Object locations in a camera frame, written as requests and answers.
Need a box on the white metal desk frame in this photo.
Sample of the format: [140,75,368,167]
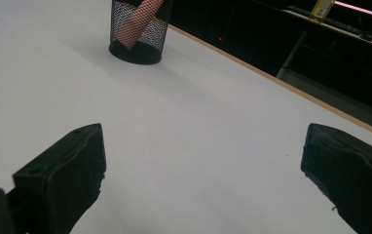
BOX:
[276,8,372,135]

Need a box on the yellow post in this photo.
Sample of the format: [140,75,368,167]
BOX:
[309,0,336,23]

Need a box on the black mesh pen holder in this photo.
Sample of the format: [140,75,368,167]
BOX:
[108,0,172,65]

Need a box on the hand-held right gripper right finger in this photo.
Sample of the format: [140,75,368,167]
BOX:
[300,122,372,234]

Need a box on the white table sheet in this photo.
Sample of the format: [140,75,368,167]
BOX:
[0,0,372,234]

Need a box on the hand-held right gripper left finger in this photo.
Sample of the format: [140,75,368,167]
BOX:
[7,122,107,234]

